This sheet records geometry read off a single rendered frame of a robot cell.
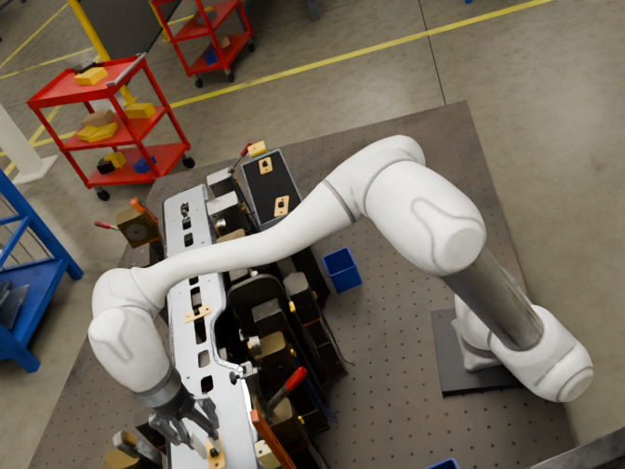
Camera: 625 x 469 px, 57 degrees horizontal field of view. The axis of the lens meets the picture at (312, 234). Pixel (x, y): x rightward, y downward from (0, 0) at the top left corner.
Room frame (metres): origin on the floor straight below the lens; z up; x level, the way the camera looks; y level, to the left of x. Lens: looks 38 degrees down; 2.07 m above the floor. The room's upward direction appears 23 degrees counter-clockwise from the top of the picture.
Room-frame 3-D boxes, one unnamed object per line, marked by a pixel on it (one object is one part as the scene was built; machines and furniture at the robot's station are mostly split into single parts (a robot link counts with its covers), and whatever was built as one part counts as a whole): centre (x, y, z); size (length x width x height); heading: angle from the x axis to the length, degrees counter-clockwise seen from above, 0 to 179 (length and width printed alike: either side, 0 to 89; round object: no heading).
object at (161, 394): (0.79, 0.39, 1.28); 0.09 x 0.09 x 0.06
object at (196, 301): (1.33, 0.39, 0.84); 0.12 x 0.05 x 0.29; 90
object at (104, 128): (4.08, 1.01, 0.49); 0.81 x 0.46 x 0.98; 56
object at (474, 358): (1.00, -0.35, 0.75); 0.22 x 0.18 x 0.06; 168
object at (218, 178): (1.84, 0.22, 0.88); 0.12 x 0.07 x 0.36; 90
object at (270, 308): (1.03, 0.18, 0.91); 0.07 x 0.05 x 0.42; 90
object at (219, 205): (1.58, 0.22, 0.90); 0.13 x 0.08 x 0.41; 90
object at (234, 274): (1.15, 0.19, 0.95); 0.18 x 0.13 x 0.49; 0
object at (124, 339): (0.80, 0.39, 1.39); 0.13 x 0.11 x 0.16; 11
